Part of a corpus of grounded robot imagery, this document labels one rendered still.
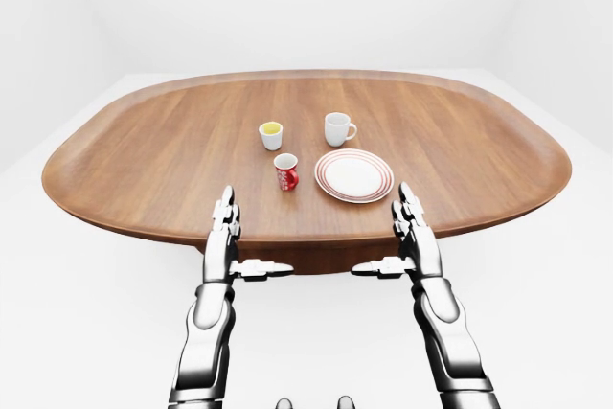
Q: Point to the small dark rounded shape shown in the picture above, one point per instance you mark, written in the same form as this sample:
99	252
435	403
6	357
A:
346	402
284	403

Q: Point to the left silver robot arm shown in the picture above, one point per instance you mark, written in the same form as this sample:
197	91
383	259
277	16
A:
203	347

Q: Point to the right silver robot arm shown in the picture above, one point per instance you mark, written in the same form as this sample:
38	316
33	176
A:
452	342

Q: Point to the white cup with yellow inside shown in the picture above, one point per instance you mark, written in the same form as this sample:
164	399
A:
270	135

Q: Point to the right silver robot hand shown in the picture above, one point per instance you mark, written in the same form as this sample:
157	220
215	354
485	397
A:
424	251

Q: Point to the red mug with white print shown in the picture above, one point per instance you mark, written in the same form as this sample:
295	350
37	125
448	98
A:
286	173

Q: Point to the white plate with red rings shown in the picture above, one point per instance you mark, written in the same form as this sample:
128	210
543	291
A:
354	175

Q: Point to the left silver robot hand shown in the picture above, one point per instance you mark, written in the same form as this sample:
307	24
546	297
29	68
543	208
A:
219	251

